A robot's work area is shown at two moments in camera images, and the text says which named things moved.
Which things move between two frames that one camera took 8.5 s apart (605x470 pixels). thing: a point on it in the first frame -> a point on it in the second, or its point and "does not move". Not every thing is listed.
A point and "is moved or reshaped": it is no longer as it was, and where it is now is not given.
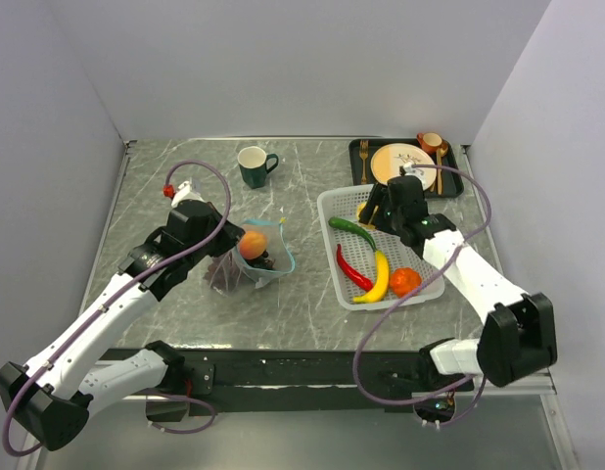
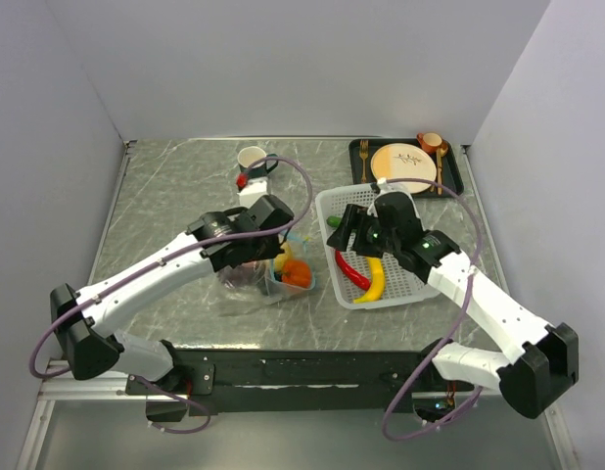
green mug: (254, 165) does not move
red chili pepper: (351, 273) does not move
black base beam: (296, 381) does not move
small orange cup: (430, 142) does not move
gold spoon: (442, 151) does not move
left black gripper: (227, 240) -> (271, 250)
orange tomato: (404, 280) -> (297, 272)
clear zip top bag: (260, 255) is moved or reshaped
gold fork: (363, 153) does not move
